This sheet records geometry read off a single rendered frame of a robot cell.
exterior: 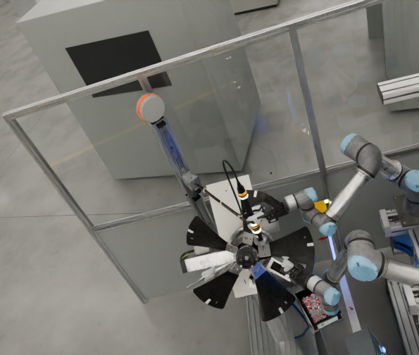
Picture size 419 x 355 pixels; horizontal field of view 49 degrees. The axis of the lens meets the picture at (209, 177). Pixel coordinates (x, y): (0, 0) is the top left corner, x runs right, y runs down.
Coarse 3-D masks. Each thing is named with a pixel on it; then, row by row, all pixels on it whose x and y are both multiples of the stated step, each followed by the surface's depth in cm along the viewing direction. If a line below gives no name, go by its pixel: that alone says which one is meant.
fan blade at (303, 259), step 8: (296, 232) 245; (304, 232) 244; (280, 240) 245; (288, 240) 243; (296, 240) 242; (304, 240) 241; (312, 240) 240; (272, 248) 242; (280, 248) 241; (288, 248) 239; (296, 248) 239; (304, 248) 238; (312, 248) 237; (272, 256) 238; (280, 256) 237; (288, 256) 237; (296, 256) 236; (304, 256) 235
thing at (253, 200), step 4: (248, 192) 247; (252, 192) 245; (260, 192) 242; (252, 196) 244; (256, 196) 243; (260, 196) 241; (252, 200) 244; (256, 200) 242; (260, 200) 241; (252, 204) 244; (244, 208) 248; (244, 212) 248; (244, 216) 248; (244, 224) 247; (244, 228) 247; (248, 228) 244
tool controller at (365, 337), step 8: (368, 328) 188; (344, 336) 192; (352, 336) 190; (360, 336) 188; (368, 336) 186; (352, 344) 188; (360, 344) 186; (368, 344) 184; (376, 344) 186; (352, 352) 186; (360, 352) 184; (368, 352) 182; (376, 352) 181
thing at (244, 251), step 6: (240, 246) 250; (252, 246) 244; (240, 252) 240; (246, 252) 239; (252, 252) 239; (240, 258) 240; (252, 258) 238; (258, 258) 249; (240, 264) 240; (246, 264) 239; (252, 264) 239
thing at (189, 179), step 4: (188, 172) 279; (184, 176) 277; (188, 176) 276; (192, 176) 274; (196, 176) 273; (184, 180) 277; (188, 180) 273; (192, 180) 272; (196, 180) 274; (188, 184) 274; (192, 184) 273; (200, 184) 276; (192, 188) 274
